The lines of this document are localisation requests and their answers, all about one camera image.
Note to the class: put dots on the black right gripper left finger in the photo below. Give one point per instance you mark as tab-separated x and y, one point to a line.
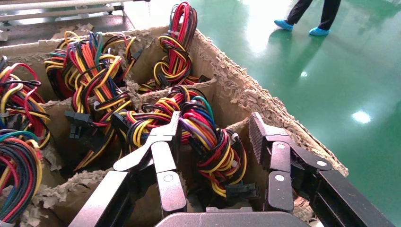
169	191

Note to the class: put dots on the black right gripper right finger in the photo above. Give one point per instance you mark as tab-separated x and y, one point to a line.
278	188

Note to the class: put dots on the brown cardboard divider box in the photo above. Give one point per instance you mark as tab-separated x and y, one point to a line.
250	94

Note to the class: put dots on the person in black trousers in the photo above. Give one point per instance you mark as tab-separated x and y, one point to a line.
329	12

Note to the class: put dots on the white metal frame rack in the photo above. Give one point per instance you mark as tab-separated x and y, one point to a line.
47	4

